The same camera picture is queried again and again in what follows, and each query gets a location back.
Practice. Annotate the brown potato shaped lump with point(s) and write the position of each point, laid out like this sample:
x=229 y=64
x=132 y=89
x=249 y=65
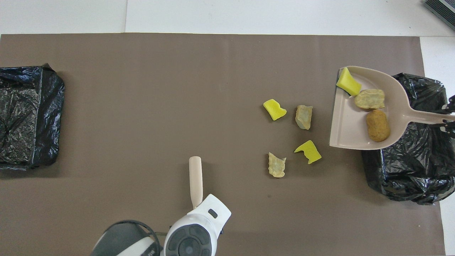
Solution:
x=378 y=125

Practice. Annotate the pale yellow foam chunk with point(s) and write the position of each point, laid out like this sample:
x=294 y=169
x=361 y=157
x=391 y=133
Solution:
x=369 y=99

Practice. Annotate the beige plastic dustpan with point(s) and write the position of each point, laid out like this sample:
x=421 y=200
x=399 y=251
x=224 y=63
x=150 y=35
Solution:
x=348 y=121

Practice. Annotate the beige foam rock chunk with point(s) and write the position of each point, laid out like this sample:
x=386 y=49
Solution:
x=304 y=117

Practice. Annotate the pale ridged foam chunk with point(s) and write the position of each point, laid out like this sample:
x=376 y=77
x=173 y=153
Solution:
x=277 y=165

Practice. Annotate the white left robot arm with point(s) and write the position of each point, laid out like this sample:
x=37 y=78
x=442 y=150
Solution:
x=199 y=218

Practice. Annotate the bin lined with black bag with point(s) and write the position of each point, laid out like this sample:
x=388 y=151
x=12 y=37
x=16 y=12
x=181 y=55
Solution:
x=21 y=117
x=408 y=170

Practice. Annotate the dark grey ribbed device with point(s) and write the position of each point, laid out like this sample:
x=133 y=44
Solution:
x=444 y=10

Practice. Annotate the brown table mat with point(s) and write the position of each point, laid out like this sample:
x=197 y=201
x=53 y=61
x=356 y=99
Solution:
x=177 y=71

